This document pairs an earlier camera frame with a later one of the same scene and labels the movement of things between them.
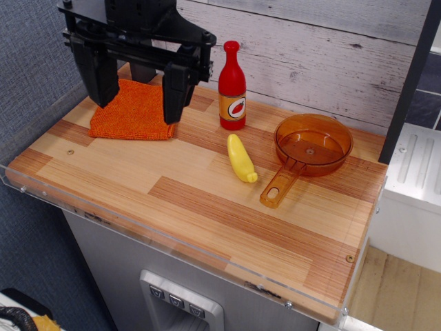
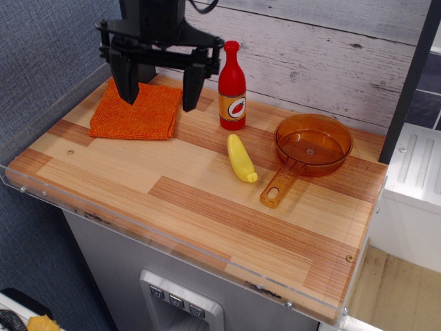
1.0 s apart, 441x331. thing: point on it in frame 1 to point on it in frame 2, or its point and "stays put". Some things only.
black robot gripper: x=153 y=29 to x=153 y=32
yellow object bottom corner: x=44 y=323 stays put
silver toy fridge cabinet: x=147 y=287 stays put
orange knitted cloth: x=136 y=113 stays put
